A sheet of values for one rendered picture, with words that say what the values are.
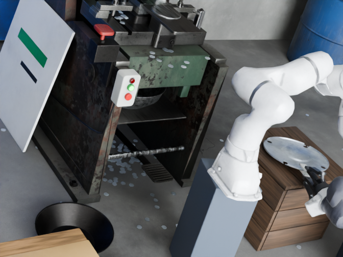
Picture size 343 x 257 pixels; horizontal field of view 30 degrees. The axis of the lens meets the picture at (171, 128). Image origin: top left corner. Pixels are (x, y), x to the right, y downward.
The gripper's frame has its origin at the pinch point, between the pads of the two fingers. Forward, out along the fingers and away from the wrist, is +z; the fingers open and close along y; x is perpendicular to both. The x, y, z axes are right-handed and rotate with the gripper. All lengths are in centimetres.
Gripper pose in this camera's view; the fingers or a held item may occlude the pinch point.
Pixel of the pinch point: (304, 170)
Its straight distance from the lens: 265.7
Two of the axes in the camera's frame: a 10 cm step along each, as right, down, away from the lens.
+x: -9.5, -1.5, -2.9
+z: -2.0, -4.2, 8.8
